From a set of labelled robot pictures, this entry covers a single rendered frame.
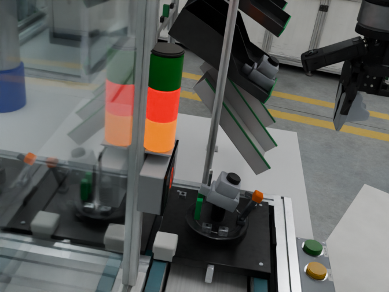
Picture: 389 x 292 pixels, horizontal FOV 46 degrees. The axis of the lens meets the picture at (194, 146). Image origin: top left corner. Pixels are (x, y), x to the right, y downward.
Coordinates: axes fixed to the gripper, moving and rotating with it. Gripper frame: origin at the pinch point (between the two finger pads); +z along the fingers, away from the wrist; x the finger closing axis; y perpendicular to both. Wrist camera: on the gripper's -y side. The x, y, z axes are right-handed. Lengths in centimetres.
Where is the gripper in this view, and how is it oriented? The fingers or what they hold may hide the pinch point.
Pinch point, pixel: (334, 124)
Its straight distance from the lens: 96.7
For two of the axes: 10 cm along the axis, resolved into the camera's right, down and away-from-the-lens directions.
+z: -1.2, 8.6, 5.0
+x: 1.2, -4.8, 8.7
